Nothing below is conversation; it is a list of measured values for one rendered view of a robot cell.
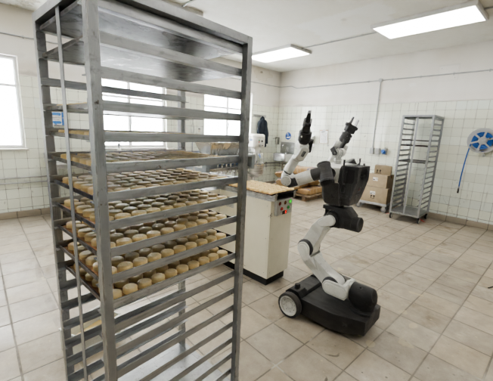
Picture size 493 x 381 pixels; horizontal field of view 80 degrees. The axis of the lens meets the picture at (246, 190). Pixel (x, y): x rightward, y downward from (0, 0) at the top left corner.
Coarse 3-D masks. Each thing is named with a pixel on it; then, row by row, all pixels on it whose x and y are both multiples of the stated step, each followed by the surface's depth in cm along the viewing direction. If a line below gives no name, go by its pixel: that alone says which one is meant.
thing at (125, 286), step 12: (204, 252) 137; (216, 252) 142; (168, 264) 125; (180, 264) 129; (192, 264) 125; (204, 264) 129; (84, 276) 115; (144, 276) 116; (156, 276) 114; (168, 276) 116; (96, 288) 107; (120, 288) 108; (132, 288) 105
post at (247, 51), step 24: (240, 96) 124; (240, 120) 125; (240, 144) 127; (240, 168) 129; (240, 192) 130; (240, 216) 132; (240, 240) 135; (240, 264) 138; (240, 288) 141; (240, 312) 144
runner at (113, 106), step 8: (104, 104) 84; (112, 104) 86; (120, 104) 87; (128, 104) 89; (136, 104) 91; (144, 104) 93; (152, 104) 95; (128, 112) 89; (136, 112) 91; (144, 112) 93; (152, 112) 95; (160, 112) 98; (168, 112) 100; (176, 112) 102; (184, 112) 105; (192, 112) 107; (200, 112) 110; (208, 112) 112; (216, 112) 115; (224, 112) 118; (232, 120) 124
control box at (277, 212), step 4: (280, 200) 267; (284, 200) 272; (288, 200) 276; (292, 200) 281; (276, 204) 265; (284, 204) 272; (288, 204) 277; (276, 208) 265; (280, 208) 268; (284, 208) 274; (276, 212) 266; (280, 212) 270; (284, 212) 275
